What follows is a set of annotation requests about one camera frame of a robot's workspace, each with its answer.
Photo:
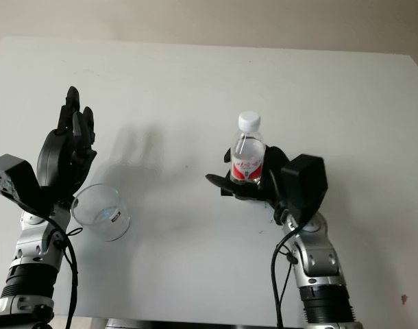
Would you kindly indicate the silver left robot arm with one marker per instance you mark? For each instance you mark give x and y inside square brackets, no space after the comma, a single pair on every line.
[27,267]

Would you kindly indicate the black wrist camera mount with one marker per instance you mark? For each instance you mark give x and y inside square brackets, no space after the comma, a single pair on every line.
[305,185]
[13,178]

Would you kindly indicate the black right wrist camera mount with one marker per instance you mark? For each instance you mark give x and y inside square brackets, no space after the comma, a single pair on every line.
[305,185]

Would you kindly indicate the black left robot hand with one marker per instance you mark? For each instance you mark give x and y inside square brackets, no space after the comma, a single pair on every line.
[55,161]

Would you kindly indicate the clear plastic water bottle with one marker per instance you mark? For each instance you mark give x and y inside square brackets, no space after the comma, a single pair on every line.
[248,150]

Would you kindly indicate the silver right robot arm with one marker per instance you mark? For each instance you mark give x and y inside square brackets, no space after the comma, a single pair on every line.
[322,267]

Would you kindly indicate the clear glass cup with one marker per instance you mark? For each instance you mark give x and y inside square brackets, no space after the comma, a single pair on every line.
[102,219]

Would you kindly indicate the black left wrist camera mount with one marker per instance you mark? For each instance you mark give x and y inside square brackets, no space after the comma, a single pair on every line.
[13,178]

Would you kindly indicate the dark robot torso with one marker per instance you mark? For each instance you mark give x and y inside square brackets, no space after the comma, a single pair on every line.
[195,325]

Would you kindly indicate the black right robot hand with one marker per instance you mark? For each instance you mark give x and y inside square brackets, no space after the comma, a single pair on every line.
[260,192]

